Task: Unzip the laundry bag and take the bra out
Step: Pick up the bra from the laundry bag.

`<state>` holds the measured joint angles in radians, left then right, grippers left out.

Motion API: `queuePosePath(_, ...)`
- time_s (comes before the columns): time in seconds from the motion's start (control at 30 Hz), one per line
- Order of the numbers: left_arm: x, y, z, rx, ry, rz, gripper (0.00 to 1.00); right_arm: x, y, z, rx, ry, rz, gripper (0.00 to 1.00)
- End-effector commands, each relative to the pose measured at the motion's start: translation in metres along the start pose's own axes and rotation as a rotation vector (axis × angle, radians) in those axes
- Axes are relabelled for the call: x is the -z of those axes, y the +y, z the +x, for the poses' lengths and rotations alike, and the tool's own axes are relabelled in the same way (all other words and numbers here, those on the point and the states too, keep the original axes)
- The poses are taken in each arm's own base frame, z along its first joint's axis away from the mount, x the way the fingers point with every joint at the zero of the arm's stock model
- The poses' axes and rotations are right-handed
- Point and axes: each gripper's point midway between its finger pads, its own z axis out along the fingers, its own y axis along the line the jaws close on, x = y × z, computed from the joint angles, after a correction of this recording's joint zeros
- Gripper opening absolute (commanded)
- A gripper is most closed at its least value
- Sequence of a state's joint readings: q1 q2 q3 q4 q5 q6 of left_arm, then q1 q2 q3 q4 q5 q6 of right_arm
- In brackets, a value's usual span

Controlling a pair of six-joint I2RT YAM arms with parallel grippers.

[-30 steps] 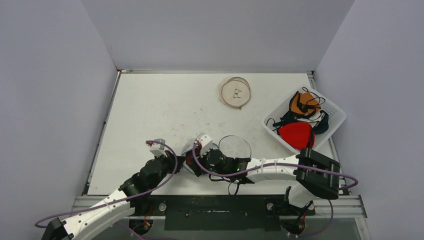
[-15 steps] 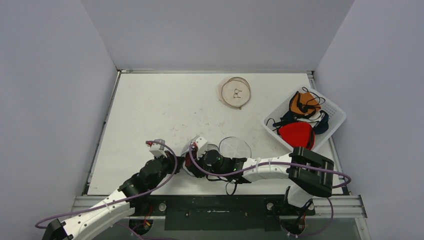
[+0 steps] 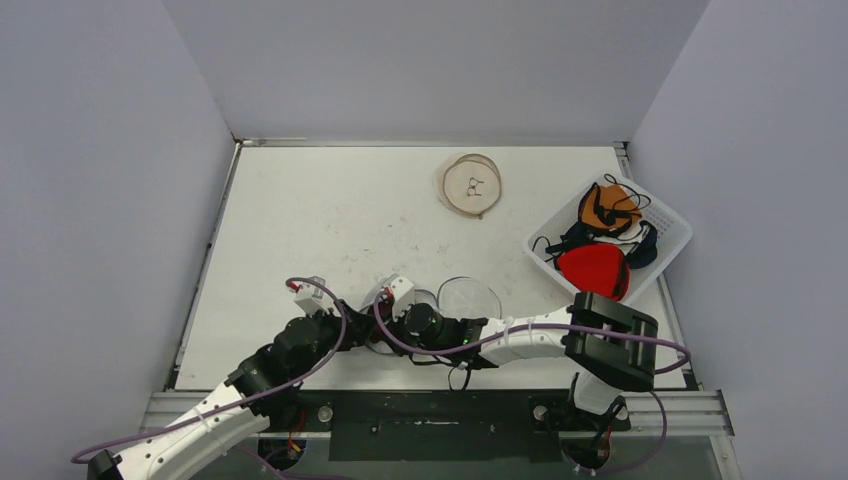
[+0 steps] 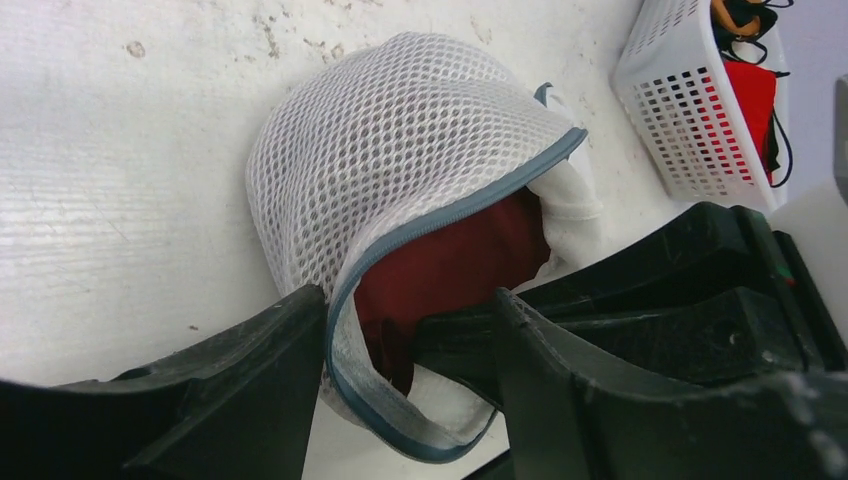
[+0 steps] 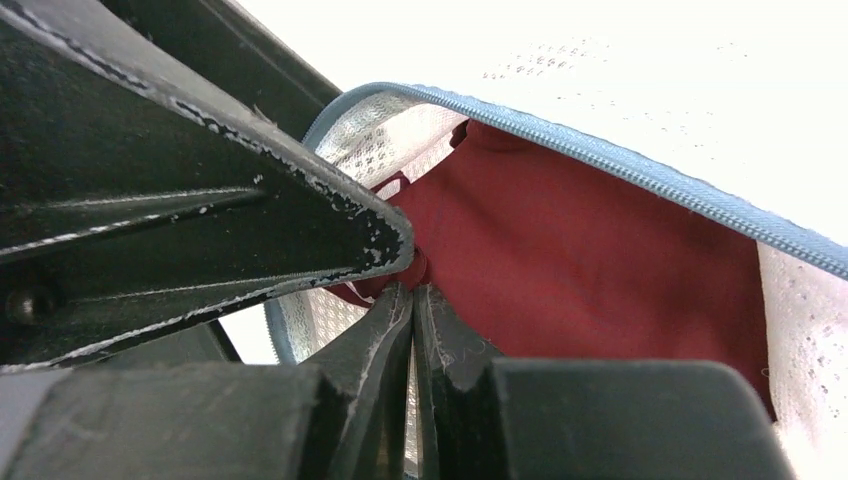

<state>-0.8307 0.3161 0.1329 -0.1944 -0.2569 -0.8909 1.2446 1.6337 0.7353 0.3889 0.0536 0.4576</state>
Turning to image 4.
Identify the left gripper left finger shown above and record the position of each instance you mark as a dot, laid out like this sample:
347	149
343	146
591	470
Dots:
238	405

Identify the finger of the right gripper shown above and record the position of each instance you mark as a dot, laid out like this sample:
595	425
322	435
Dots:
736	334
723	266

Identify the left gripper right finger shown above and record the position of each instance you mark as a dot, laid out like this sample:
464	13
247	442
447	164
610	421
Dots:
574	411

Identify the maroon satin bra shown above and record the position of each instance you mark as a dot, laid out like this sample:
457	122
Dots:
456	266

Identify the blue-trim mesh laundry bag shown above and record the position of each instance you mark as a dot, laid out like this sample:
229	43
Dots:
382	147

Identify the white plastic basket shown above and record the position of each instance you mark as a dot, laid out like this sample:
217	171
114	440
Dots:
673	85

